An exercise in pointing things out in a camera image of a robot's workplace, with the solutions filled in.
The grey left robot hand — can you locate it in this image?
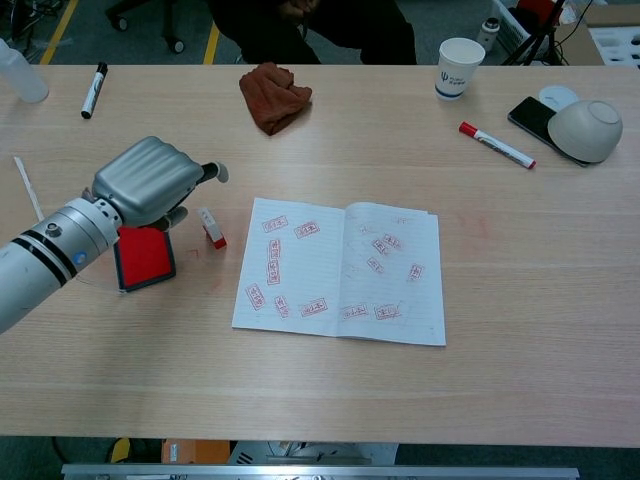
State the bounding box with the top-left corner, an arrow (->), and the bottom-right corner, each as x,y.
91,135 -> 231,232

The small white red stamp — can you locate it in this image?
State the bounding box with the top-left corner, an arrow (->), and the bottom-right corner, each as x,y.
196,207 -> 228,250

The open white stamped notebook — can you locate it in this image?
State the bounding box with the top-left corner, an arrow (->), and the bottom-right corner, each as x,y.
231,197 -> 448,348

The transparent ink pad lid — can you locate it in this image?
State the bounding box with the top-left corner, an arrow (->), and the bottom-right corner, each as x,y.
74,257 -> 124,294

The black capped whiteboard marker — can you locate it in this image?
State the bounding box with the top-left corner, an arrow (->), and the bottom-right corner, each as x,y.
80,61 -> 110,120

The crumpled brown cloth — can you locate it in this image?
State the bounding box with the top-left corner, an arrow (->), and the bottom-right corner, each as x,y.
238,61 -> 314,137

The black office chair base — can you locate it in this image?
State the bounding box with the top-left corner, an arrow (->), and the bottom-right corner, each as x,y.
104,0 -> 189,55

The clear plastic bottle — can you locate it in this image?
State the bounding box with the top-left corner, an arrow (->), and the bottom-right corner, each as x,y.
0,38 -> 50,105

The person in black clothes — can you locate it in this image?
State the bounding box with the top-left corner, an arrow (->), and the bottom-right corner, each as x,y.
207,0 -> 418,66

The orange box under table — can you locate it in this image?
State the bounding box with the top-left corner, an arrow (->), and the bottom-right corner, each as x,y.
160,438 -> 231,465

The white paper cup blue logo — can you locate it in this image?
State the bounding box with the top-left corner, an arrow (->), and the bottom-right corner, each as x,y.
434,37 -> 487,102

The red capped whiteboard marker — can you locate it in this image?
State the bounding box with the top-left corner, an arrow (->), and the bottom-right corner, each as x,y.
458,121 -> 537,171

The white thermos bottle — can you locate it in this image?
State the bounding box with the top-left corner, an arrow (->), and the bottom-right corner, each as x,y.
476,17 -> 501,51

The black smartphone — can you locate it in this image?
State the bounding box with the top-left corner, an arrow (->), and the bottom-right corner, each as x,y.
506,96 -> 591,168

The white plastic crate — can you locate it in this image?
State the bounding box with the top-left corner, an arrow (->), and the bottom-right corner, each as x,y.
492,0 -> 537,49

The round white cup lid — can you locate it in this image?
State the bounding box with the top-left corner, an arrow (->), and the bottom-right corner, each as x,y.
537,84 -> 581,112

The black tripod stand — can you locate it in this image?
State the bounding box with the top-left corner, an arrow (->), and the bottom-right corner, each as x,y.
502,0 -> 594,66

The upturned beige bowl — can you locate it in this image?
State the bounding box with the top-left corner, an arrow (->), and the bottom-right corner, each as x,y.
546,99 -> 624,164

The brown cardboard box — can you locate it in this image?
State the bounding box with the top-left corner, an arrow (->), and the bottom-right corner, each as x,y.
554,4 -> 640,66

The red ink pad grey frame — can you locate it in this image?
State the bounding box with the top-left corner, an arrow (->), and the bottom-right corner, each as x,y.
112,225 -> 177,294

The aluminium profile rail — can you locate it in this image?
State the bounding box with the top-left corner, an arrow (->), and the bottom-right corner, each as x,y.
61,463 -> 581,480

